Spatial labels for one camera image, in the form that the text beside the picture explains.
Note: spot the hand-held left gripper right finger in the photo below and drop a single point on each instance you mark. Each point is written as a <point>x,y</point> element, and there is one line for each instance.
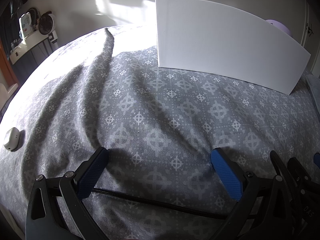
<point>226,172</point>

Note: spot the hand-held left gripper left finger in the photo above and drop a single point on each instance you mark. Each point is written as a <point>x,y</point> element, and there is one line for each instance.
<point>93,170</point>

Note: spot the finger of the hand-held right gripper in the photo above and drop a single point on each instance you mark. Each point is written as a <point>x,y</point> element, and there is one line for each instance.
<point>278,163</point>
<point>317,158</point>

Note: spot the white cardboard box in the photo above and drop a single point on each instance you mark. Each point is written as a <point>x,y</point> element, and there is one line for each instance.
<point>212,42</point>

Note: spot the grey folded cloth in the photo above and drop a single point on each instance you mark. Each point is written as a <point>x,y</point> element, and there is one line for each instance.
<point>314,86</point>

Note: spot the white earbuds case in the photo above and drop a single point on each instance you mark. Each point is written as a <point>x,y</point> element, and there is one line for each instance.
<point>11,142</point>

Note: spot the grey patterned blanket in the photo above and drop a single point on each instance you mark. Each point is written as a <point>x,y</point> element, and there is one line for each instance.
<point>160,110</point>

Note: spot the purple round object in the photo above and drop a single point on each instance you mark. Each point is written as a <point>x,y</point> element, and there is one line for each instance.
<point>280,26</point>

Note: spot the black desk fan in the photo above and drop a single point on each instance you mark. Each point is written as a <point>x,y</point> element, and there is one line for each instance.
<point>46,22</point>

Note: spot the white face-print device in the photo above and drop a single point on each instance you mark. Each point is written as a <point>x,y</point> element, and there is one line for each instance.
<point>25,26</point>

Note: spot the orange wooden frame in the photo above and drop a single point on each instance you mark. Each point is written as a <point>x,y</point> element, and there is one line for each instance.
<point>7,65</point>

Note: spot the white wall shelf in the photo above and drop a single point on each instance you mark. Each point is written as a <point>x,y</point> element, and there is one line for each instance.
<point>27,46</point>

